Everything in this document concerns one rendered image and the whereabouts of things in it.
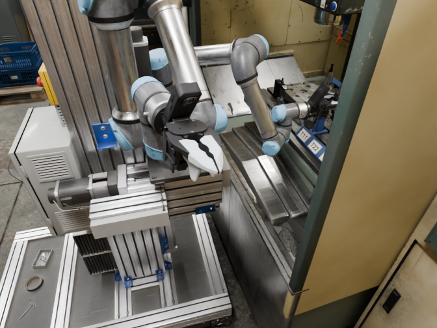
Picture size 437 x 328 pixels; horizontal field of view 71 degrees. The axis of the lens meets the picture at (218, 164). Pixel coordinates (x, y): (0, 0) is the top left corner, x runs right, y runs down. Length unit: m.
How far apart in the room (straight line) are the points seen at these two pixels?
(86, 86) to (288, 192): 1.10
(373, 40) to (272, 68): 2.31
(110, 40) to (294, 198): 1.18
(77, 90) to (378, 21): 0.92
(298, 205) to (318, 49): 1.94
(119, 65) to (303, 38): 2.39
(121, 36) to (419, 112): 0.77
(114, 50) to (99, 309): 1.45
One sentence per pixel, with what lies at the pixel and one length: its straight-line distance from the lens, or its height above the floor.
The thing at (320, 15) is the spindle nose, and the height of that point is 1.48.
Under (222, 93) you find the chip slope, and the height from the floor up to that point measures 0.73.
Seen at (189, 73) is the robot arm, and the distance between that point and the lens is 0.81.
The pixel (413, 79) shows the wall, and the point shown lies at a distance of 0.81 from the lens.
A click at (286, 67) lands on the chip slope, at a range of 3.00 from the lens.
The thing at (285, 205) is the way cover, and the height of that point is 0.71.
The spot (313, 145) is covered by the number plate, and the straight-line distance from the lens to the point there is 1.71.
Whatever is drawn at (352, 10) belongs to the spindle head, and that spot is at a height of 1.57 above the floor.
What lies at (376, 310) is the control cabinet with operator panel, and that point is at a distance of 1.75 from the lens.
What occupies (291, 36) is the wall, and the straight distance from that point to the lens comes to 3.06.
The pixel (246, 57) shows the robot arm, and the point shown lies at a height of 1.45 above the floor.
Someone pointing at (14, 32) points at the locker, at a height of 0.51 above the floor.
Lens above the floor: 1.89
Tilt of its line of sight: 39 degrees down
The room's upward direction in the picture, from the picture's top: straight up
